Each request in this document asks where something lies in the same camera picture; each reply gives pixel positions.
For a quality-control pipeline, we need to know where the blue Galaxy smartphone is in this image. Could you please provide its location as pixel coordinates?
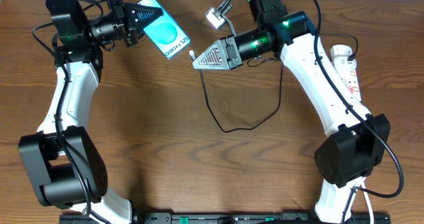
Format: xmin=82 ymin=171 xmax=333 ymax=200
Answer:
xmin=138 ymin=0 xmax=191 ymax=60

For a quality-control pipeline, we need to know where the black charger cable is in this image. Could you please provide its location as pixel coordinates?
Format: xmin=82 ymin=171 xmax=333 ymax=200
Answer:
xmin=188 ymin=33 xmax=359 ymax=133

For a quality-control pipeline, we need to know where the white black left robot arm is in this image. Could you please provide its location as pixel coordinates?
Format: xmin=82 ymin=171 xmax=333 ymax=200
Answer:
xmin=19 ymin=0 xmax=164 ymax=223

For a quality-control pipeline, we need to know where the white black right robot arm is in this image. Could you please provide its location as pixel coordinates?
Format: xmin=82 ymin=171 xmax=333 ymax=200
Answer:
xmin=191 ymin=0 xmax=390 ymax=223

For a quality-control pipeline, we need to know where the white power strip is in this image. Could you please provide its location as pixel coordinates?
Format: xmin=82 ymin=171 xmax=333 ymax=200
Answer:
xmin=331 ymin=44 xmax=361 ymax=101

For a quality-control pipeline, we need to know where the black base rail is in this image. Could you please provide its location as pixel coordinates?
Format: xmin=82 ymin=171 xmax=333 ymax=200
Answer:
xmin=58 ymin=212 xmax=392 ymax=224

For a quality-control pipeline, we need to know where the white power strip cord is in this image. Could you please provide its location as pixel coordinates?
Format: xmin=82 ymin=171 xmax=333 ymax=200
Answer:
xmin=360 ymin=180 xmax=375 ymax=224

